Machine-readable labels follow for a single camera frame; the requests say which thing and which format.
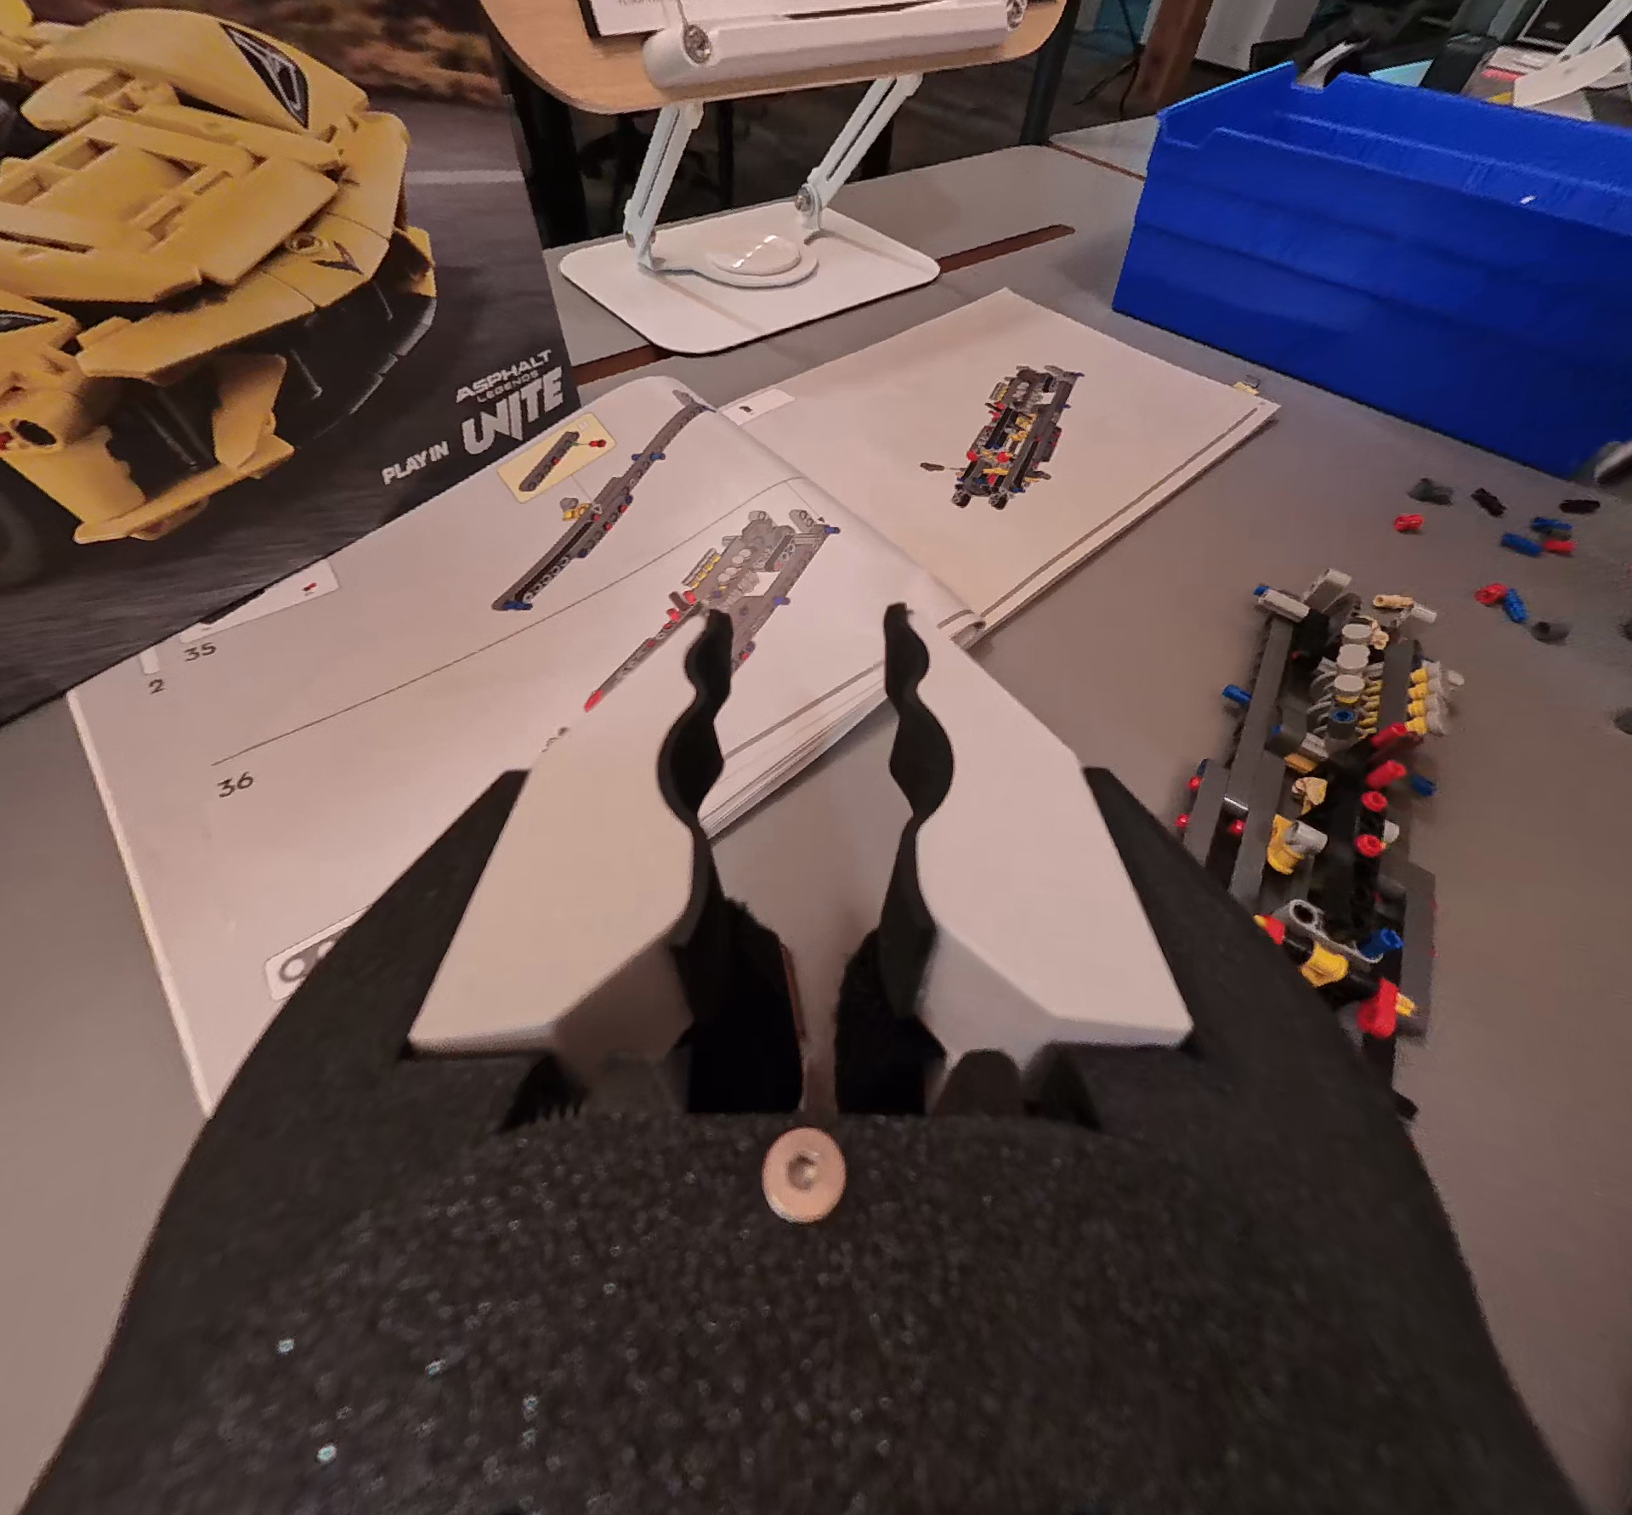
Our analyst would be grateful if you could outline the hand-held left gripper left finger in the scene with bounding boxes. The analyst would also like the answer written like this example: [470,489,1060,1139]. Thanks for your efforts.
[405,608,809,1112]

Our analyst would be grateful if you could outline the scattered small lego pins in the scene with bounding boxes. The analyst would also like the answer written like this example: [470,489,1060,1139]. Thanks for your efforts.
[1390,475,1612,650]

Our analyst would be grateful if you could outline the lego instruction booklet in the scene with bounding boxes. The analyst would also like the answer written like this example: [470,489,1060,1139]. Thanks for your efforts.
[67,289,1282,1118]

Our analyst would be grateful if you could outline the blue flat object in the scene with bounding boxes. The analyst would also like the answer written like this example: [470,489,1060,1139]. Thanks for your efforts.
[1111,60,1632,481]

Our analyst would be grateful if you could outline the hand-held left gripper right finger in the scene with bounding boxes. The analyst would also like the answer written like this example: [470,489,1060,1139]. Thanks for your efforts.
[833,603,1196,1116]

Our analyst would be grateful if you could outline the black lego set box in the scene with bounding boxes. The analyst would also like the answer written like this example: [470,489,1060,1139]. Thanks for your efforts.
[0,0,584,728]

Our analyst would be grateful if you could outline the multicoloured lego chassis assembly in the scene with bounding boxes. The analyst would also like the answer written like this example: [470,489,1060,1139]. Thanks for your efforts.
[1173,570,1468,1041]

